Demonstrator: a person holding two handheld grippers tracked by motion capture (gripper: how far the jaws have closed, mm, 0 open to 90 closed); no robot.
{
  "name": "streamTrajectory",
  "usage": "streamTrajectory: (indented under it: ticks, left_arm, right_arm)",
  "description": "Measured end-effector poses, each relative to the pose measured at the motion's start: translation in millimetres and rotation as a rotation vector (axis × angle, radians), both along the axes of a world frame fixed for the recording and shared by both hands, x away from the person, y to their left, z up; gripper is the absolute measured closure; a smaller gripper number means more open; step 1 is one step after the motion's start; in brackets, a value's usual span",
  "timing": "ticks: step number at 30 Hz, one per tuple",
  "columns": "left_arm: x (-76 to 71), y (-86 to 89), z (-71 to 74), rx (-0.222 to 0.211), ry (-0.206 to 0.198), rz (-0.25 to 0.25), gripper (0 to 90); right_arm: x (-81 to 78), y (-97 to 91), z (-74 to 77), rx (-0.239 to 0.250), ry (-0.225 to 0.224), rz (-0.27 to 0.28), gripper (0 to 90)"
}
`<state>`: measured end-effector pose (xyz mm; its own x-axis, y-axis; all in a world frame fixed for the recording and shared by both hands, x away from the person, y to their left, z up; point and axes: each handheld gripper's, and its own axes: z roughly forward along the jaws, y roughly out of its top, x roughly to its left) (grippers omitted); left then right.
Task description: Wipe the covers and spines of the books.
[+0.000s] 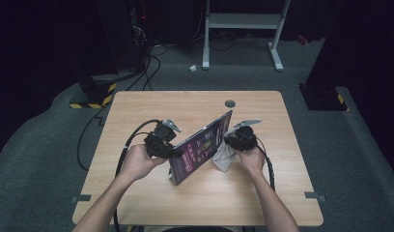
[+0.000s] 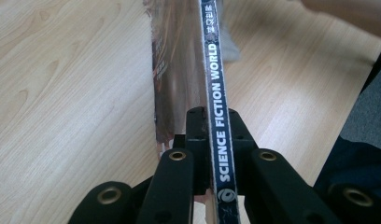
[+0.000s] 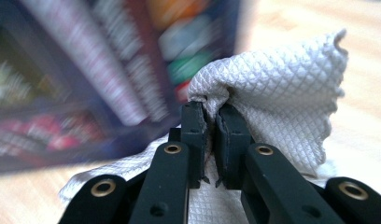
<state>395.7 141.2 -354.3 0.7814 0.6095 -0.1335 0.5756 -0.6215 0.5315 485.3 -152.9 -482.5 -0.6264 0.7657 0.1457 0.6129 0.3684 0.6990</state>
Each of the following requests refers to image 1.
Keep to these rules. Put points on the person's right hand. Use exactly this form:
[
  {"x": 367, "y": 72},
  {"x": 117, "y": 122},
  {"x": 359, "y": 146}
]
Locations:
[{"x": 251, "y": 161}]

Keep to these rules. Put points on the red cover magazine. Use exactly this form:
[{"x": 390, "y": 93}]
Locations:
[{"x": 198, "y": 148}]

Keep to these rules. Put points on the grey round table grommet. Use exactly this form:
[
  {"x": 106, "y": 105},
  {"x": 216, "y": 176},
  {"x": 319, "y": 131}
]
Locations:
[{"x": 230, "y": 103}]

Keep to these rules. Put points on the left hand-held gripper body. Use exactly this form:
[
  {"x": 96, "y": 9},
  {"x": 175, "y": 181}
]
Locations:
[{"x": 158, "y": 143}]

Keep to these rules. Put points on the small red object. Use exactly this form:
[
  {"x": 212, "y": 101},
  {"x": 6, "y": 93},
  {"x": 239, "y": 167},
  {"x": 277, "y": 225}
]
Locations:
[{"x": 302, "y": 39}]

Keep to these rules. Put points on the grey cleaning cloth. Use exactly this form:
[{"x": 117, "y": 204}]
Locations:
[{"x": 224, "y": 158}]

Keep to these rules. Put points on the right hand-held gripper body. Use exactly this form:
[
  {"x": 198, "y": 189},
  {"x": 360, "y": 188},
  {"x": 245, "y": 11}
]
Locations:
[{"x": 246, "y": 140}]

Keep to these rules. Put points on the white metal stand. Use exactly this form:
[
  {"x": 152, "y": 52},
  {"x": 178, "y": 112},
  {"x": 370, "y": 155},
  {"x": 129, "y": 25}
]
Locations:
[{"x": 243, "y": 21}]

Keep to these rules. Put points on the dark equipment rack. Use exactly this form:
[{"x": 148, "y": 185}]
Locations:
[{"x": 138, "y": 32}]

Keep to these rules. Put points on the person's left hand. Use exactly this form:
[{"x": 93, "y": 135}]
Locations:
[{"x": 140, "y": 162}]

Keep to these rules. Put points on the crumpled white paper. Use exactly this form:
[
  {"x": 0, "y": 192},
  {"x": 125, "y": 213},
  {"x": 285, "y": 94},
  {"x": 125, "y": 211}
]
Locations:
[{"x": 192, "y": 68}]

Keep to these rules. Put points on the black stand base yellow stripes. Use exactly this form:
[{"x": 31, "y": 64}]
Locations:
[
  {"x": 323, "y": 98},
  {"x": 95, "y": 93}
]

